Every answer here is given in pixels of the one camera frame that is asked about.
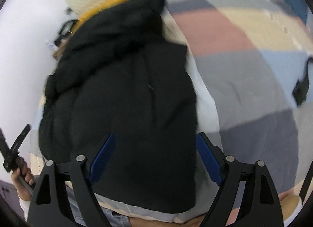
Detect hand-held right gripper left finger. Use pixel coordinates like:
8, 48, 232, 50
26, 132, 116, 227

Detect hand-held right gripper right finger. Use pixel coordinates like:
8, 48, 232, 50
195, 132, 284, 227

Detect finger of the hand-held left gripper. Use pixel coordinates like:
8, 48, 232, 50
8, 124, 32, 156

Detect black puffer jacket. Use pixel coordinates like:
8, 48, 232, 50
39, 0, 198, 214

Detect person's left forearm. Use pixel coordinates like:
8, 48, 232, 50
19, 194, 33, 221

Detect person's left hand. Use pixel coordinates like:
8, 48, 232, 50
11, 157, 37, 201

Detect person's blue jeans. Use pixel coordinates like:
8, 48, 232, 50
66, 188, 130, 227

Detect checked quilt bed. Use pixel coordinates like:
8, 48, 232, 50
29, 0, 313, 225

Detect wooden nightstand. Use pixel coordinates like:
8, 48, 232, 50
52, 38, 71, 59

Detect black bag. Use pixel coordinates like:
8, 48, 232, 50
55, 20, 77, 46

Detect black buckle strap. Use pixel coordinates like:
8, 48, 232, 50
292, 58, 313, 107

